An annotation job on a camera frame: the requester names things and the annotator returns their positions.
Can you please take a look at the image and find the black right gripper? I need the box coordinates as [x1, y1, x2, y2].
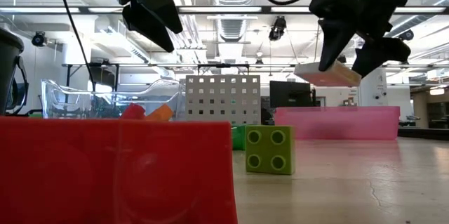
[317, 0, 418, 78]

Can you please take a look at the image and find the orange-backed card deck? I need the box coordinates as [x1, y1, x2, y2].
[293, 60, 362, 88]

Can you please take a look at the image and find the clear plastic bin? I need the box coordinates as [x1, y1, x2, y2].
[41, 78, 186, 121]

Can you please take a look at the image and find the lime green toy block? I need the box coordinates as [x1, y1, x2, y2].
[245, 124, 296, 176]

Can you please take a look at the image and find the white round pillar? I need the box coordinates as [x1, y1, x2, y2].
[357, 67, 389, 108]

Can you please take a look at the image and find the black ceiling spotlight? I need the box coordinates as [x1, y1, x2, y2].
[30, 30, 48, 48]
[268, 15, 288, 42]
[399, 29, 415, 42]

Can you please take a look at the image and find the pink translucent tray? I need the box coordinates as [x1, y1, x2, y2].
[274, 106, 401, 141]

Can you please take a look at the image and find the black monitor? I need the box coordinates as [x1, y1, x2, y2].
[269, 80, 313, 109]

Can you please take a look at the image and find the black overhead light bar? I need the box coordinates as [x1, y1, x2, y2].
[0, 5, 449, 15]

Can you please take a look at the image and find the white perforated bin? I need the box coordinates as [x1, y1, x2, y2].
[185, 74, 262, 126]

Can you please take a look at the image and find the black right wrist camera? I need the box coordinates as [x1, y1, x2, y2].
[309, 0, 359, 21]

